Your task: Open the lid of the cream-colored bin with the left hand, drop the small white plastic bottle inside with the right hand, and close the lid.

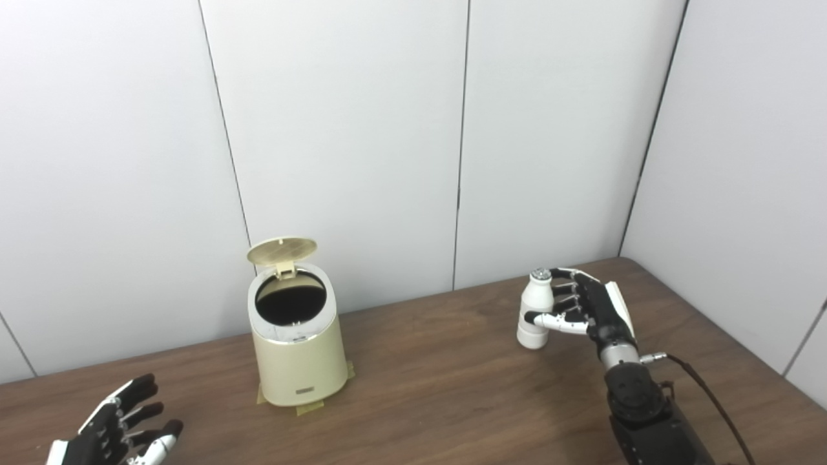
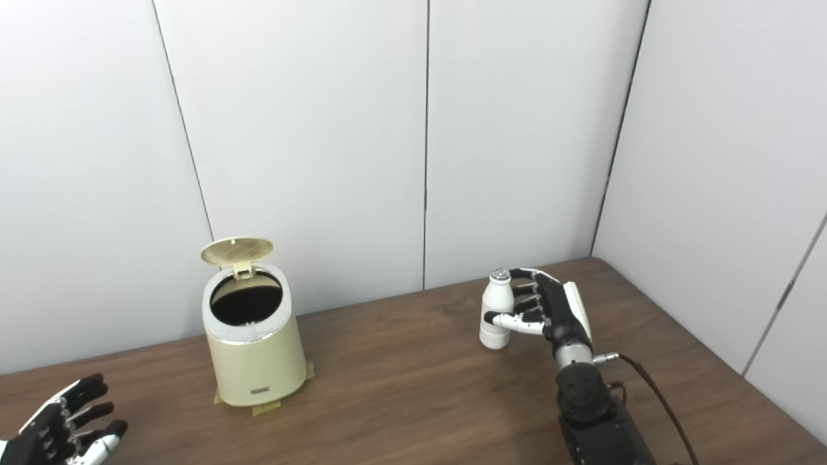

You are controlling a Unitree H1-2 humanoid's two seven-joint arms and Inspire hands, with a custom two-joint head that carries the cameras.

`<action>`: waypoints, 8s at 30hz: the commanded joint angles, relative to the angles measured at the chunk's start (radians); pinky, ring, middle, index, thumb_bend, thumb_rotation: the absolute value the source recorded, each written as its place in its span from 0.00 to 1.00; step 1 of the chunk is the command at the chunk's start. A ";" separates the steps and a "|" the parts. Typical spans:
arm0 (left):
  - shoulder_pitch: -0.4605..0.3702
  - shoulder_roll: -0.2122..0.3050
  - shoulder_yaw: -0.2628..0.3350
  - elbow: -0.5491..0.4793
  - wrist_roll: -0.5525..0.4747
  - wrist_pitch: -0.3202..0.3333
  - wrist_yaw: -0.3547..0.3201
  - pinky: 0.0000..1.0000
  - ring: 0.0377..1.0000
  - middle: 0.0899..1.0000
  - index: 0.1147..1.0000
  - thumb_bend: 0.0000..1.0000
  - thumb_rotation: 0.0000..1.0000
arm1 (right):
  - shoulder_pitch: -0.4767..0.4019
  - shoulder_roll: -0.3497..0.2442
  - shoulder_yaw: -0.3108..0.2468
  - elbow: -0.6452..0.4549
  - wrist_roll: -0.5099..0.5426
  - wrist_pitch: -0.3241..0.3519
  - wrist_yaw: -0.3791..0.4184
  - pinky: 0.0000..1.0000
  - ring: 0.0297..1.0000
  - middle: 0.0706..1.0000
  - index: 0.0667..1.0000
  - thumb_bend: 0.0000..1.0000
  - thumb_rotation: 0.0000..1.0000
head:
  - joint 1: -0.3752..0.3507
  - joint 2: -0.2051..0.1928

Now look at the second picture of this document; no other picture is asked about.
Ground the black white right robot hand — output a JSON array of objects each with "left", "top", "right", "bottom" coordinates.
[{"left": 485, "top": 268, "right": 594, "bottom": 353}]

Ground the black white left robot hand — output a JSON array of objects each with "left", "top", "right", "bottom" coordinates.
[{"left": 0, "top": 373, "right": 129, "bottom": 465}]

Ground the small white plastic bottle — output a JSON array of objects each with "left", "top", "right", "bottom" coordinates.
[{"left": 479, "top": 269, "right": 516, "bottom": 350}]

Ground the cream-colored round bin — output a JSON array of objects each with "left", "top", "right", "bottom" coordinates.
[{"left": 202, "top": 262, "right": 308, "bottom": 408}]

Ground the cream round bin lid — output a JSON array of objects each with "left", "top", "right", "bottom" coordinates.
[{"left": 200, "top": 236, "right": 274, "bottom": 280}]

